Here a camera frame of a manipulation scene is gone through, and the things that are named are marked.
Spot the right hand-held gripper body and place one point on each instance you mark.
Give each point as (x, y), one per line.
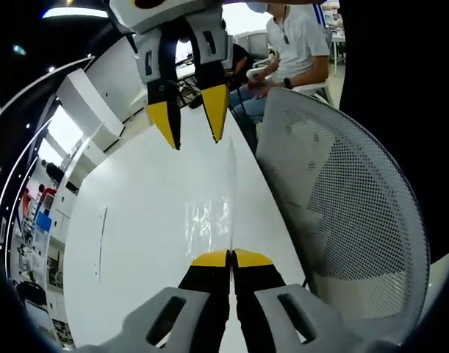
(150, 18)

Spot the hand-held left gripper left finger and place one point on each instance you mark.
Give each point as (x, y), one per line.
(194, 294)

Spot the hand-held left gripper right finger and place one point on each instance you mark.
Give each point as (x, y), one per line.
(268, 305)

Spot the clear food packaging bag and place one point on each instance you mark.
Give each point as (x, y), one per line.
(224, 220)

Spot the white square pillar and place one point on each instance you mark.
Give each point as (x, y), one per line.
(84, 106)

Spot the ceiling light strip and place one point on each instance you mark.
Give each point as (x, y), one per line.
(73, 13)

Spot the white plastic chair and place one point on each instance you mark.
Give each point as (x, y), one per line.
(319, 90)

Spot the white mesh office chair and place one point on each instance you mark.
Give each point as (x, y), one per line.
(356, 184)

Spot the blue box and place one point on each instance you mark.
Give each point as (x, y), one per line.
(44, 223)

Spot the person's dark clothing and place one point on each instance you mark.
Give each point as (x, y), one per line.
(393, 73)

